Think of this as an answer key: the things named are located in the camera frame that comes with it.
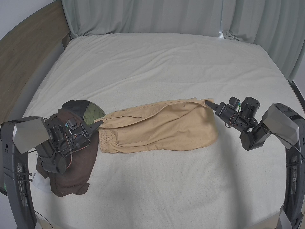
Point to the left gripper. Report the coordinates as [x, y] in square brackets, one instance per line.
[82, 137]

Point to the bed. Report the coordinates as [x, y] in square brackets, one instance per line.
[166, 68]

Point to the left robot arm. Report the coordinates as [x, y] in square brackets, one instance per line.
[26, 132]

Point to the grey-green curtain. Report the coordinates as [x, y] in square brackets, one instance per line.
[143, 8]
[266, 15]

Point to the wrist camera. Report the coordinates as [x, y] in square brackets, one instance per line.
[234, 101]
[71, 124]

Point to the beige shorts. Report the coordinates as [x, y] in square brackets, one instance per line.
[162, 127]

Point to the brown garment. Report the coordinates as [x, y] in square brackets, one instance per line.
[76, 168]

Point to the green garment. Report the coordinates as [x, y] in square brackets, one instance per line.
[94, 112]

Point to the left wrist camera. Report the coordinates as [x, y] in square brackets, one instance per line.
[71, 124]

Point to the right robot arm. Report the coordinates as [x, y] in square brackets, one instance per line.
[281, 125]

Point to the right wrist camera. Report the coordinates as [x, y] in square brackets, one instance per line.
[234, 101]

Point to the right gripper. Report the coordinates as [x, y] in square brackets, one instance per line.
[226, 112]

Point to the black garment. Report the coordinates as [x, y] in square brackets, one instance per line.
[75, 107]

